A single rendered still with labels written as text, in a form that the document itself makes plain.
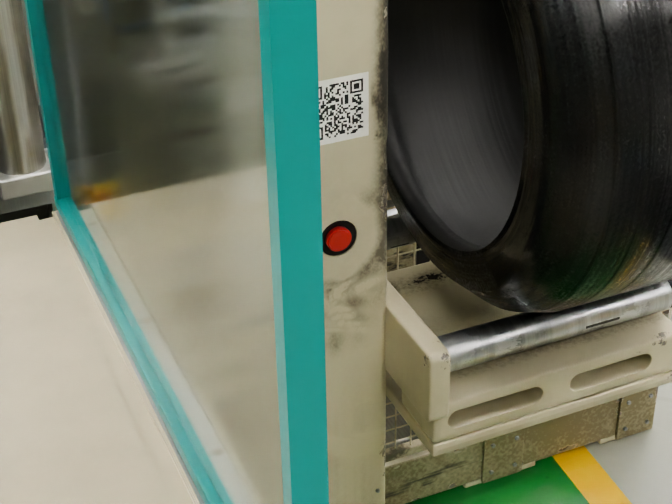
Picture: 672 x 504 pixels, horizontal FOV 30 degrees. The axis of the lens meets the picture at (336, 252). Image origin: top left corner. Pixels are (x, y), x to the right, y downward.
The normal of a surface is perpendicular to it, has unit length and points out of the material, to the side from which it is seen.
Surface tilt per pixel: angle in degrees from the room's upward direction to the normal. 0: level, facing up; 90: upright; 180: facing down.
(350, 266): 90
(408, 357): 90
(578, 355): 0
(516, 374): 0
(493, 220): 16
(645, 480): 0
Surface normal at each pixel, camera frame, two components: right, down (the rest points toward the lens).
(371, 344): 0.43, 0.47
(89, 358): -0.01, -0.85
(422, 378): -0.92, 0.22
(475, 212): 0.12, -0.64
